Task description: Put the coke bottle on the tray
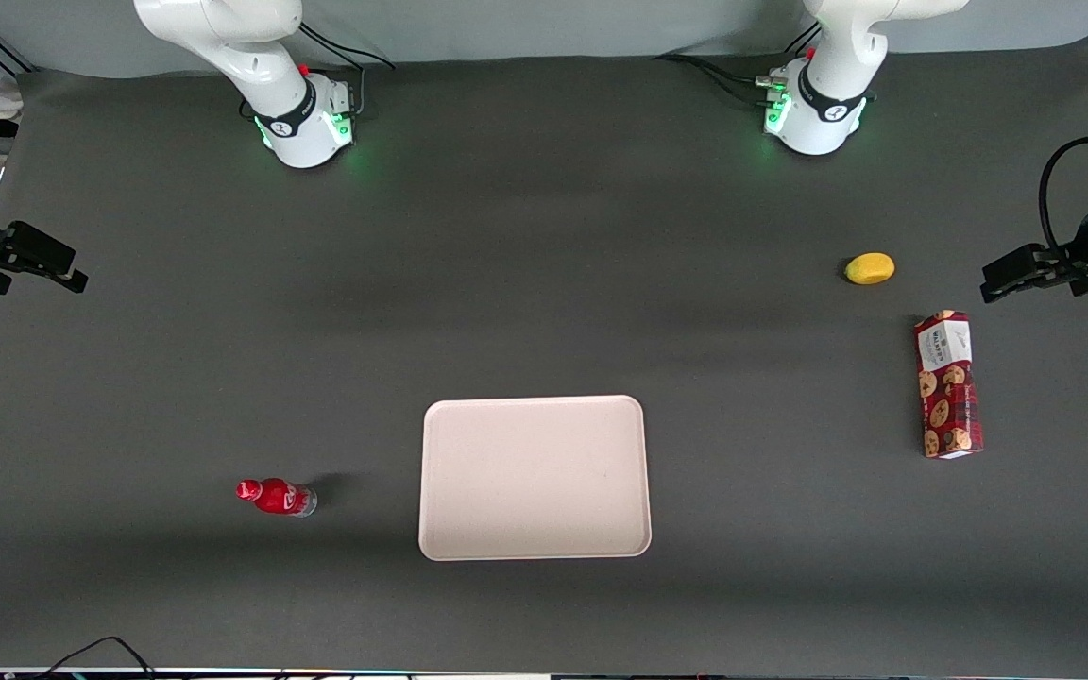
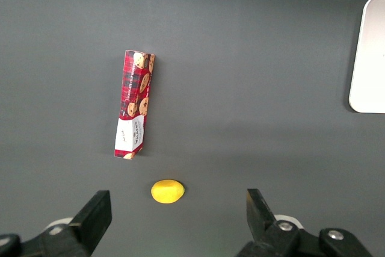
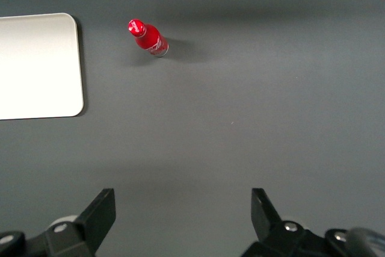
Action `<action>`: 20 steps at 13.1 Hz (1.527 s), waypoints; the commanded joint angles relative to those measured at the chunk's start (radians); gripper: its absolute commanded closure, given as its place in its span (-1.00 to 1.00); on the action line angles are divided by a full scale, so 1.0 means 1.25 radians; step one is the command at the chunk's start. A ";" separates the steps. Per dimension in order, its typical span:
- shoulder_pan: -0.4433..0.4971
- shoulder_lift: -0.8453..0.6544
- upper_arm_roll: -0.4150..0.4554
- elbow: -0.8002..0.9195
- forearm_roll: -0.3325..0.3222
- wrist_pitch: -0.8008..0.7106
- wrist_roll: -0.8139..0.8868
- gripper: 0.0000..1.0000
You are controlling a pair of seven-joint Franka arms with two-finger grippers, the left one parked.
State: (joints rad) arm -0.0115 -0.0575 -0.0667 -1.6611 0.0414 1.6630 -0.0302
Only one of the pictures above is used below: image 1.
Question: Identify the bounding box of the red coke bottle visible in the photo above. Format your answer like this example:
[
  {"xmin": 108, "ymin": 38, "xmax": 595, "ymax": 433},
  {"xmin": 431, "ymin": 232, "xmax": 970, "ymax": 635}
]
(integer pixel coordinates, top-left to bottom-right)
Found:
[{"xmin": 235, "ymin": 477, "xmax": 318, "ymax": 518}]

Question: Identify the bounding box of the cream rectangular plastic tray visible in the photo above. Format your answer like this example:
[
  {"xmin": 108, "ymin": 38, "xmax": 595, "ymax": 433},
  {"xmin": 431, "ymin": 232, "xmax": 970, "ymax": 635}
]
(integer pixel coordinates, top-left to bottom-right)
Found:
[{"xmin": 418, "ymin": 395, "xmax": 653, "ymax": 562}]

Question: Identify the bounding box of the red cookie box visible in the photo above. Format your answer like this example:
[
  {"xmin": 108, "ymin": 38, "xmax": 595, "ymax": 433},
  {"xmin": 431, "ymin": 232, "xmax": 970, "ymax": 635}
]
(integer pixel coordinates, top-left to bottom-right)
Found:
[{"xmin": 913, "ymin": 310, "xmax": 985, "ymax": 460}]

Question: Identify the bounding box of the yellow lemon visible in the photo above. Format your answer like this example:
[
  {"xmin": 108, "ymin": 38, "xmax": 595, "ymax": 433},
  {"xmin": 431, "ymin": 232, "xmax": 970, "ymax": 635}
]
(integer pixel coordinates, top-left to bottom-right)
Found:
[{"xmin": 844, "ymin": 252, "xmax": 896, "ymax": 285}]

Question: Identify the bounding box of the black left base cable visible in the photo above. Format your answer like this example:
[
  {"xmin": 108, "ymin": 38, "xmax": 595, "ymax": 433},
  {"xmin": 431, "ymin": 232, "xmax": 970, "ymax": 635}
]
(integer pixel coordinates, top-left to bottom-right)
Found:
[{"xmin": 653, "ymin": 52, "xmax": 791, "ymax": 107}]

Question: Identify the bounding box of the black base cable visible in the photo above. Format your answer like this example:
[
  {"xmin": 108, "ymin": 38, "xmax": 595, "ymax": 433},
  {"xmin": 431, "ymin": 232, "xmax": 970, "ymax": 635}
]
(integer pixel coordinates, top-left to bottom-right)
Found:
[
  {"xmin": 653, "ymin": 52, "xmax": 791, "ymax": 107},
  {"xmin": 297, "ymin": 23, "xmax": 397, "ymax": 118}
]

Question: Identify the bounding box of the black table edge cable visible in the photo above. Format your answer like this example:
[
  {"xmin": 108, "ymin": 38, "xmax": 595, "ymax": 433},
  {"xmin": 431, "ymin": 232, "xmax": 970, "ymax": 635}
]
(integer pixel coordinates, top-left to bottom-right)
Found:
[{"xmin": 34, "ymin": 636, "xmax": 160, "ymax": 680}]

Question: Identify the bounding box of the black right base cable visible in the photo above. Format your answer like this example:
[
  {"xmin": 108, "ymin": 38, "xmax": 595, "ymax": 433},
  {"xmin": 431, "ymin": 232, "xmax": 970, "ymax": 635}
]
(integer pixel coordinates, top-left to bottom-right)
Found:
[{"xmin": 297, "ymin": 23, "xmax": 397, "ymax": 118}]

